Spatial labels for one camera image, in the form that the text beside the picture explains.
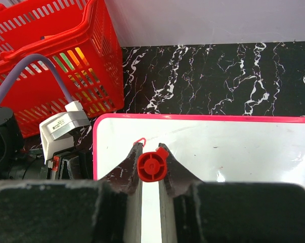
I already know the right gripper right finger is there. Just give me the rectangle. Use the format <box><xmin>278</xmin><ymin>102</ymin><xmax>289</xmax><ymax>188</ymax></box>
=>
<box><xmin>159</xmin><ymin>143</ymin><xmax>201</xmax><ymax>242</ymax></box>

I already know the pink framed whiteboard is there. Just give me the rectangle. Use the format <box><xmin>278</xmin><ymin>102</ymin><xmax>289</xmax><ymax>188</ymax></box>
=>
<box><xmin>93</xmin><ymin>114</ymin><xmax>305</xmax><ymax>242</ymax></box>

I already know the red whiteboard marker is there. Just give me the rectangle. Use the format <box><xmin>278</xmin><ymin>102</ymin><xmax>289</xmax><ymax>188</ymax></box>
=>
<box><xmin>137</xmin><ymin>147</ymin><xmax>169</xmax><ymax>182</ymax></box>

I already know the red plastic shopping basket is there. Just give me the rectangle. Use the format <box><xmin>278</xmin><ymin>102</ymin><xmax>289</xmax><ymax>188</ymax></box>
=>
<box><xmin>0</xmin><ymin>0</ymin><xmax>124</xmax><ymax>137</ymax></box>

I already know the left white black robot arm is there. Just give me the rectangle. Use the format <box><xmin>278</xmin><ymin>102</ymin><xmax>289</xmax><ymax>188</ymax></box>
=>
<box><xmin>0</xmin><ymin>107</ymin><xmax>93</xmax><ymax>180</ymax></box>

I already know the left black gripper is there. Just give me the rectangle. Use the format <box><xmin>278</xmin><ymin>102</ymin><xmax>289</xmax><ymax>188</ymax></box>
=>
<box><xmin>0</xmin><ymin>149</ymin><xmax>93</xmax><ymax>180</ymax></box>

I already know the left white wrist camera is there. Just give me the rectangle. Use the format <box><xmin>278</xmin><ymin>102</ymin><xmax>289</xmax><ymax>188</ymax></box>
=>
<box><xmin>39</xmin><ymin>101</ymin><xmax>90</xmax><ymax>164</ymax></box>

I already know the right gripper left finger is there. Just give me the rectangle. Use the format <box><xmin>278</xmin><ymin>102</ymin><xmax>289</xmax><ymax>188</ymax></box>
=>
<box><xmin>99</xmin><ymin>142</ymin><xmax>143</xmax><ymax>242</ymax></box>

